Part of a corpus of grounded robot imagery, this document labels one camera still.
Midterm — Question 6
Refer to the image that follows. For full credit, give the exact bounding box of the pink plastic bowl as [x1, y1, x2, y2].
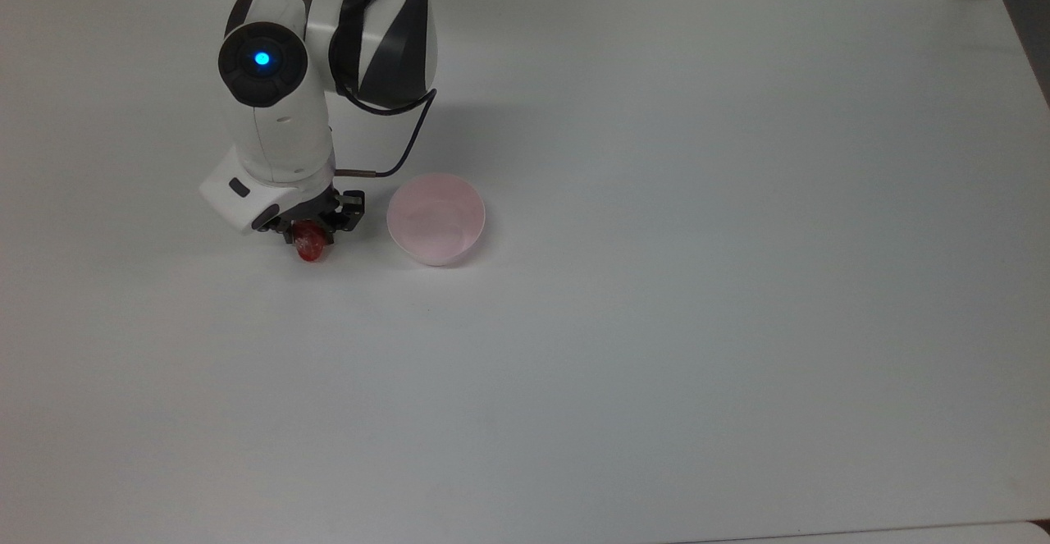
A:
[386, 172, 486, 267]

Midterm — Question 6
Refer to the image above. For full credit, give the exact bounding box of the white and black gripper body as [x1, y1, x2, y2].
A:
[199, 149, 339, 235]

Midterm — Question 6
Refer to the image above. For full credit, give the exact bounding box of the red strawberry with green stem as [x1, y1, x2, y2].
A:
[294, 220, 328, 263]

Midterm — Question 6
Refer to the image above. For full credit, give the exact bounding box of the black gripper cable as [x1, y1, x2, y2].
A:
[333, 85, 438, 181]

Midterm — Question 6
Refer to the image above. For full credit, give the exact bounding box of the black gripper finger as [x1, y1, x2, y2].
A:
[259, 217, 299, 246]
[323, 190, 366, 240]

